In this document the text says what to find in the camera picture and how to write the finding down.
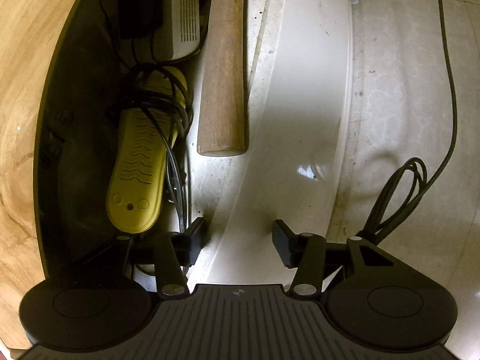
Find wooden handle hammer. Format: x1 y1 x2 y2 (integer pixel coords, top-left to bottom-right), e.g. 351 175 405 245
197 0 247 157

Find black cable on floor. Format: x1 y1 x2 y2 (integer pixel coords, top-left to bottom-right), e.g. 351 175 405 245
359 0 459 246

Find grey vented electronics box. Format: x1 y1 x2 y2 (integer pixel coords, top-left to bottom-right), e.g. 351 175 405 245
154 0 200 62

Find yellow plastic device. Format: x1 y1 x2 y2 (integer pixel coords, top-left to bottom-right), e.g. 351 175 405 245
106 67 191 234

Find black tangled cable on shelf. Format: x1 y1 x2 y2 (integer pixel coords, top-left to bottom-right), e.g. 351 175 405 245
131 65 195 233

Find wooden table edge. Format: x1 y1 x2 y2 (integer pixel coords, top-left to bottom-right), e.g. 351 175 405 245
1 0 75 349

